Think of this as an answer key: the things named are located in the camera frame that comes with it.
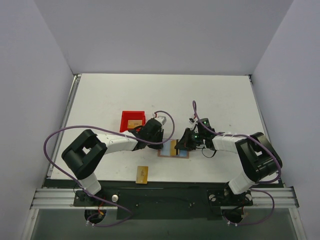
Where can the aluminium frame rail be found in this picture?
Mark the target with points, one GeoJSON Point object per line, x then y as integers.
{"type": "Point", "coordinates": [56, 199]}

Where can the red plastic bin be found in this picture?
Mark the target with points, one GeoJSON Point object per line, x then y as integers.
{"type": "Point", "coordinates": [130, 115]}

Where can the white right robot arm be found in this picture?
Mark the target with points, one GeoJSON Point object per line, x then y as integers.
{"type": "Point", "coordinates": [257, 156]}

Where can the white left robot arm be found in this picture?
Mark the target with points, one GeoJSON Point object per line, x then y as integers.
{"type": "Point", "coordinates": [84, 154]}

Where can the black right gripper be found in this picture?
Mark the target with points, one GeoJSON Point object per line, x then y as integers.
{"type": "Point", "coordinates": [189, 138]}

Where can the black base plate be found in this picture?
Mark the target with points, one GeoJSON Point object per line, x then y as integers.
{"type": "Point", "coordinates": [165, 200]}

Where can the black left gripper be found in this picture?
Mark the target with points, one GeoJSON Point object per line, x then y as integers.
{"type": "Point", "coordinates": [158, 139]}

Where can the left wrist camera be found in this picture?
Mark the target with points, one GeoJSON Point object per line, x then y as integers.
{"type": "Point", "coordinates": [161, 119]}

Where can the gold card with black stripe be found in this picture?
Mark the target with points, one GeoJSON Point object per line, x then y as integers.
{"type": "Point", "coordinates": [173, 150]}

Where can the tan leather card holder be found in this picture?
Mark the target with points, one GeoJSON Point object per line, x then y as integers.
{"type": "Point", "coordinates": [164, 153]}

